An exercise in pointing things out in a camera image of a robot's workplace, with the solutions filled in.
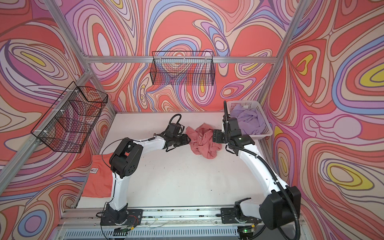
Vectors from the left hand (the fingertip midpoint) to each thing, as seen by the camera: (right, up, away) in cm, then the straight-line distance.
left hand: (192, 139), depth 99 cm
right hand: (+17, +3, -17) cm, 24 cm away
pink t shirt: (+6, 0, -7) cm, 9 cm away
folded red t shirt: (-53, -23, -15) cm, 60 cm away
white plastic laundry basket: (+51, +6, -1) cm, 51 cm away
